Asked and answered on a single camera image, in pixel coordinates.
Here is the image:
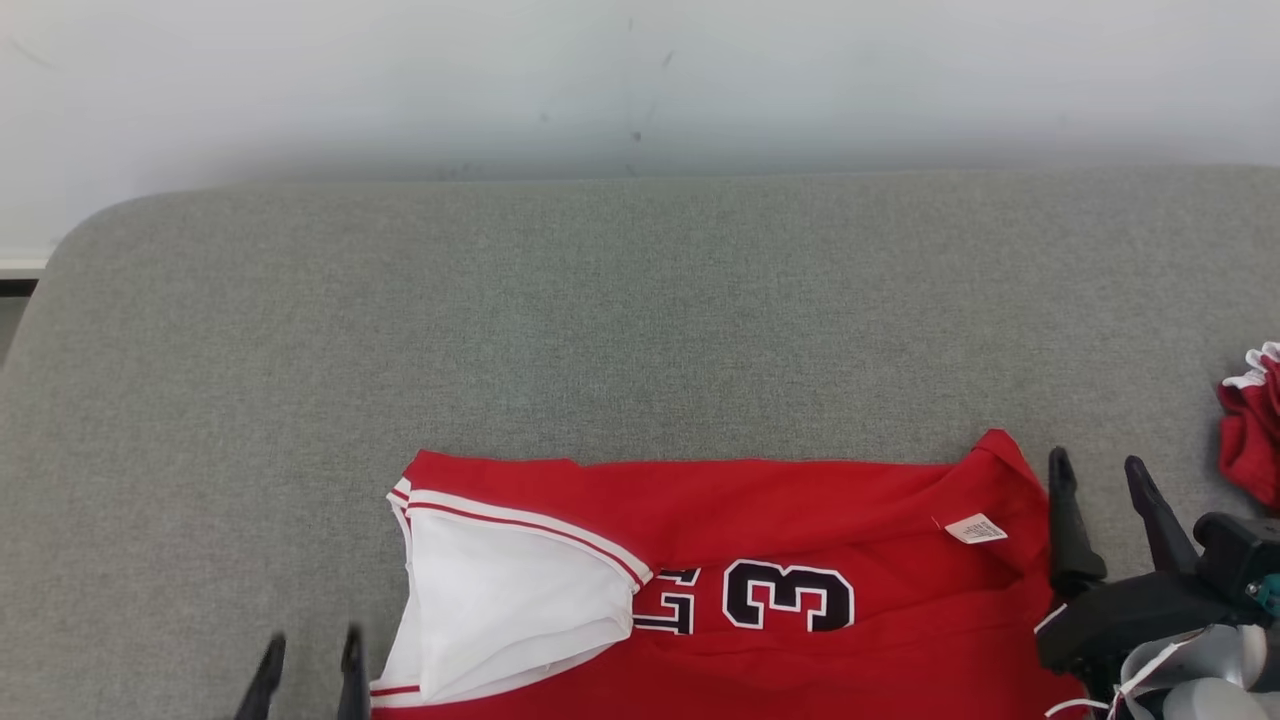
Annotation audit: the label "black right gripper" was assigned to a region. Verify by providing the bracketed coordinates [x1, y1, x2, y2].
[1035, 447, 1251, 691]

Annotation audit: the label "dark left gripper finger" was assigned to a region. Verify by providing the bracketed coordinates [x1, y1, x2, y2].
[233, 633, 288, 720]
[335, 625, 371, 720]

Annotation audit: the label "red Bulls 23 shorts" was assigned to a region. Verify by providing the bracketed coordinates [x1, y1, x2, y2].
[1215, 342, 1280, 511]

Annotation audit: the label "red Bulls 23 jersey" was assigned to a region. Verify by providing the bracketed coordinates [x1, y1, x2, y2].
[370, 428, 1091, 720]

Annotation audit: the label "grey fabric sofa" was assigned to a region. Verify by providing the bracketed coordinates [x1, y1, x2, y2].
[0, 165, 1280, 720]

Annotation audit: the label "red white wire bundle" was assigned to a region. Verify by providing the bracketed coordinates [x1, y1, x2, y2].
[1045, 640, 1196, 720]

